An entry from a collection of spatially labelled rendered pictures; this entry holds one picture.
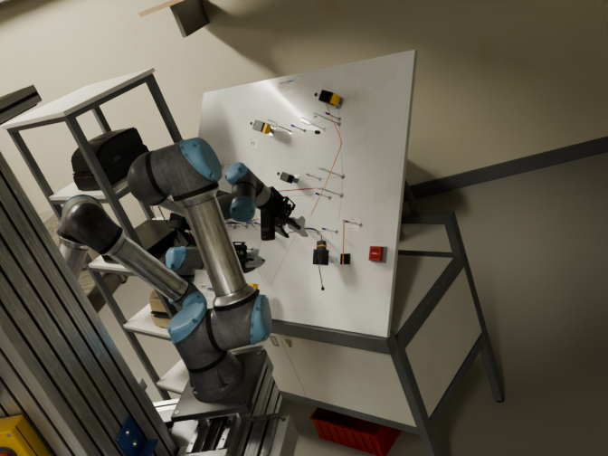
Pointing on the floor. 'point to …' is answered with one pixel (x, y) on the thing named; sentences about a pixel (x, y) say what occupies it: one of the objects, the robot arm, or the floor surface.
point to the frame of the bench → (424, 426)
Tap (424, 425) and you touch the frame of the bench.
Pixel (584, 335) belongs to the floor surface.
